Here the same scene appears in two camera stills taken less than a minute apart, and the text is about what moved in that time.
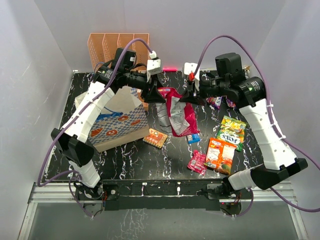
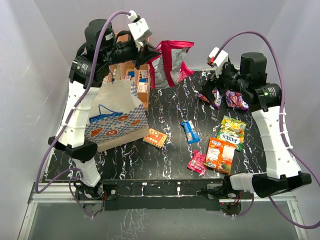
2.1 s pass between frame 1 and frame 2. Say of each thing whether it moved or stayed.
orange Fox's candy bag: stayed
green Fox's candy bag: stayed
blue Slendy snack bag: stayed
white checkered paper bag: stayed
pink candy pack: stayed
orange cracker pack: stayed
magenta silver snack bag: moved
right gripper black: moved
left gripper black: moved
